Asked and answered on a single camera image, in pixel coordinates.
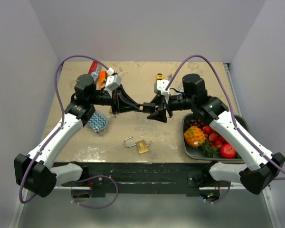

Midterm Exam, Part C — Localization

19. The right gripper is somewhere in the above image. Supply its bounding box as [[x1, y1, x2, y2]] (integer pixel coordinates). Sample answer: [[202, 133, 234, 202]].
[[147, 93, 195, 123]]

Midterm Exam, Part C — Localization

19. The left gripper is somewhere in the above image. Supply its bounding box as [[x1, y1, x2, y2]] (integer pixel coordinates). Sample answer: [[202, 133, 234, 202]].
[[89, 84, 140, 115]]

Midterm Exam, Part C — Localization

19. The black padlock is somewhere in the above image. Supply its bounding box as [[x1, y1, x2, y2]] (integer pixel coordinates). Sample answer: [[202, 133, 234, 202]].
[[139, 102, 156, 114]]

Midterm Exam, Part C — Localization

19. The yellow padlock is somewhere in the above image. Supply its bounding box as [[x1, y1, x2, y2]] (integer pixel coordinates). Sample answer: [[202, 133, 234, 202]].
[[156, 73, 165, 80]]

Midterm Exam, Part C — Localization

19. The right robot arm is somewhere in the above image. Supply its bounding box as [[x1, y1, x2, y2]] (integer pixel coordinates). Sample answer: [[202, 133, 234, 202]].
[[147, 74, 285, 194]]

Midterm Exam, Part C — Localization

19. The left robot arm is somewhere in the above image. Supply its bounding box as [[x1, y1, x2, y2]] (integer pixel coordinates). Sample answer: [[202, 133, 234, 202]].
[[14, 73, 141, 197]]

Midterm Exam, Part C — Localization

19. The blue zigzag pouch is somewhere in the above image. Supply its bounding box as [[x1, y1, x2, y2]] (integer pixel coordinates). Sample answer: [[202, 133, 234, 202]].
[[87, 111, 108, 134]]

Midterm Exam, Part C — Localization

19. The silver toothpaste box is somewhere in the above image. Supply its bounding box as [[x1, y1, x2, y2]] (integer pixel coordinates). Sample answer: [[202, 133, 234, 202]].
[[177, 83, 184, 92]]

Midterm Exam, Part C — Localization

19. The dark grapes bunch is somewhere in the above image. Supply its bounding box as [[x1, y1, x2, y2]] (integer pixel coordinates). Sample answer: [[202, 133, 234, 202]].
[[185, 119, 206, 129]]

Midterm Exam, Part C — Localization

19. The large brass padlock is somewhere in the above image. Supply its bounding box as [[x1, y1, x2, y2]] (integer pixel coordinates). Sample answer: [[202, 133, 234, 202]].
[[123, 136, 152, 154]]

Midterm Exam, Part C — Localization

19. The orange box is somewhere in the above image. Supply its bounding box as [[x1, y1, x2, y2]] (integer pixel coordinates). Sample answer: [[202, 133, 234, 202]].
[[98, 71, 108, 90]]

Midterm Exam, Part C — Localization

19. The red box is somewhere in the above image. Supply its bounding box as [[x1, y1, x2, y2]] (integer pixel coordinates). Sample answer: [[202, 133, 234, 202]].
[[88, 61, 102, 75]]

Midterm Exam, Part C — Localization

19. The grey fruit tray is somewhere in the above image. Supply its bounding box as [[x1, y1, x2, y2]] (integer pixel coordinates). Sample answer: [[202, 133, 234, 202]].
[[182, 114, 250, 163]]

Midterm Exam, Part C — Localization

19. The red lychee cluster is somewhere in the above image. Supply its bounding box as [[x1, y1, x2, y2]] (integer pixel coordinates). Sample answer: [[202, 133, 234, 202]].
[[202, 125, 228, 149]]

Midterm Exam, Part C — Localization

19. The red apple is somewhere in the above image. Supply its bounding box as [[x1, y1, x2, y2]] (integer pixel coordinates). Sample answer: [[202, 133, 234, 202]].
[[219, 143, 237, 159]]

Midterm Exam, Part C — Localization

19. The black mounting base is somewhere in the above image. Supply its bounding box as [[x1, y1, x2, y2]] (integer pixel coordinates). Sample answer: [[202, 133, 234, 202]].
[[64, 162, 228, 197]]

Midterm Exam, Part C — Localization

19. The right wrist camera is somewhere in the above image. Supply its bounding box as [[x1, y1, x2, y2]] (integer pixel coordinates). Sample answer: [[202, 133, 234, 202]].
[[154, 79, 170, 96]]

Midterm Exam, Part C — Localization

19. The purple cable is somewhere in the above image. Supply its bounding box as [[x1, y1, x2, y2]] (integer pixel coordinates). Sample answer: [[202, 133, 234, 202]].
[[70, 175, 119, 209], [203, 181, 233, 204], [166, 55, 285, 180], [19, 55, 110, 204]]

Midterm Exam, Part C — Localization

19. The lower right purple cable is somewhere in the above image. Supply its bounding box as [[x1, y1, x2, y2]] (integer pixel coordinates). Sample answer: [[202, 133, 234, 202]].
[[203, 181, 233, 204]]

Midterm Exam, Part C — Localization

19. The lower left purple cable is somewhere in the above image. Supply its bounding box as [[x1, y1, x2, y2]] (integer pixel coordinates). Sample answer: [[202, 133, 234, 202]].
[[70, 175, 119, 209]]

